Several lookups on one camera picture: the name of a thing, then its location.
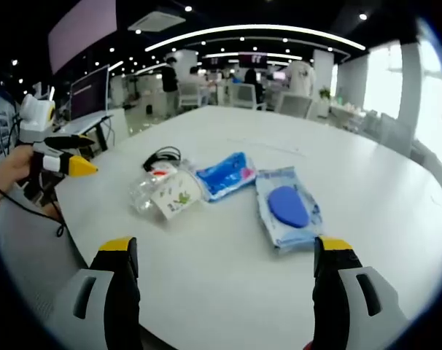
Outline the computer monitor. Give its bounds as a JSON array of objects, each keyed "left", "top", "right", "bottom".
[{"left": 69, "top": 64, "right": 111, "bottom": 121}]

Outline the laptop stand desk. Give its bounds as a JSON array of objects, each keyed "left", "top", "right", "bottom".
[{"left": 56, "top": 111, "right": 115, "bottom": 154}]

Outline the blue plastic packet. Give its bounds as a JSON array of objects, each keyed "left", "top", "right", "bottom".
[{"left": 195, "top": 151, "right": 257, "bottom": 203}]

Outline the white office chair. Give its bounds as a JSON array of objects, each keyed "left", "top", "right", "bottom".
[
  {"left": 277, "top": 92, "right": 314, "bottom": 120},
  {"left": 230, "top": 82, "right": 268, "bottom": 112}
]

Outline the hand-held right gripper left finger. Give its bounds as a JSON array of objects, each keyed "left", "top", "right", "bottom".
[{"left": 52, "top": 236, "right": 143, "bottom": 350}]

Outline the person's left hand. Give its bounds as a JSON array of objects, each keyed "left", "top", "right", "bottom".
[{"left": 0, "top": 145, "right": 38, "bottom": 190}]

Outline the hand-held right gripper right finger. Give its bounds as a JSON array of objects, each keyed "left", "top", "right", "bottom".
[{"left": 311, "top": 236, "right": 408, "bottom": 350}]

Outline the wet wipes pack blue lid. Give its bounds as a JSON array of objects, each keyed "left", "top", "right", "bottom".
[{"left": 255, "top": 166, "right": 324, "bottom": 255}]

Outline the white table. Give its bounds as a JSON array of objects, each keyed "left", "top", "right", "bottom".
[{"left": 55, "top": 105, "right": 442, "bottom": 350}]

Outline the large wall screen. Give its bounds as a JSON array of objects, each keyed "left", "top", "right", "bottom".
[{"left": 47, "top": 0, "right": 119, "bottom": 76}]

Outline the clear plastic bag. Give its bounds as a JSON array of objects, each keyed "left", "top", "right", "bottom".
[{"left": 128, "top": 158, "right": 198, "bottom": 216}]

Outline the ceiling air conditioner unit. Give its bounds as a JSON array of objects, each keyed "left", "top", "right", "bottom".
[{"left": 127, "top": 9, "right": 188, "bottom": 33}]

